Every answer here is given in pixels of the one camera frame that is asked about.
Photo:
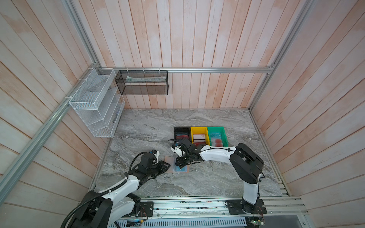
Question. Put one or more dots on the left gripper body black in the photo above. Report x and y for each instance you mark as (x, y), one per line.
(158, 169)

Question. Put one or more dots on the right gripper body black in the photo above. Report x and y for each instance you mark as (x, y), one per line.
(184, 159)

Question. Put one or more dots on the tan leather card holder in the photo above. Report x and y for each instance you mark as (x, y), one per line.
(172, 161)

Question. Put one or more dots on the teal credit card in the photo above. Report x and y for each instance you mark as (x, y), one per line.
(177, 169)

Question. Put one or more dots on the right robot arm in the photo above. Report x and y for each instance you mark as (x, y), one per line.
(247, 164)

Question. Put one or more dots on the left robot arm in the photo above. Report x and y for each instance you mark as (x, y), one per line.
(101, 209)

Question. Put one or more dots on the cards stack in yellow bin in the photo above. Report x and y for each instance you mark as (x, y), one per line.
(199, 139)

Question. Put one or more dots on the cards stack in black bin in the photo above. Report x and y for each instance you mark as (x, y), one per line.
(181, 136)

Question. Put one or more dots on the cards stack in green bin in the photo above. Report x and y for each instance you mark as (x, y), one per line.
(216, 139)

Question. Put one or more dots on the yellow plastic bin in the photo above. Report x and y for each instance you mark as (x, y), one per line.
(200, 130)

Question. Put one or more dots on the black plastic bin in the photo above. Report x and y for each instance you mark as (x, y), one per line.
(181, 130)

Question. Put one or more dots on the green plastic bin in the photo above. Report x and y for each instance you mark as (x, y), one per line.
(221, 130)

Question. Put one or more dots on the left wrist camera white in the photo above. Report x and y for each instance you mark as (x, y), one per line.
(156, 154)

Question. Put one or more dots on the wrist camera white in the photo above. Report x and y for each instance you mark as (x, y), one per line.
(175, 148)
(156, 154)

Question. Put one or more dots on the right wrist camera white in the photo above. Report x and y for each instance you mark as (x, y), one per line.
(175, 148)

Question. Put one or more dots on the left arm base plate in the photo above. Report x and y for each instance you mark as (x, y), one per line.
(142, 210)

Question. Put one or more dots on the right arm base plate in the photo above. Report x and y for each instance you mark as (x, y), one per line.
(240, 206)

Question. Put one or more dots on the black mesh wall basket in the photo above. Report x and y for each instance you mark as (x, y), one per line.
(143, 82)

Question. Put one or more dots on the white wire mesh shelf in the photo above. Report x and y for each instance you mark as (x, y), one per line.
(98, 103)

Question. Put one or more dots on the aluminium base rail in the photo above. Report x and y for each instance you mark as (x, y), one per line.
(215, 207)

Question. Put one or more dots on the horizontal aluminium wall rail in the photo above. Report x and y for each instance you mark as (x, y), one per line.
(210, 70)

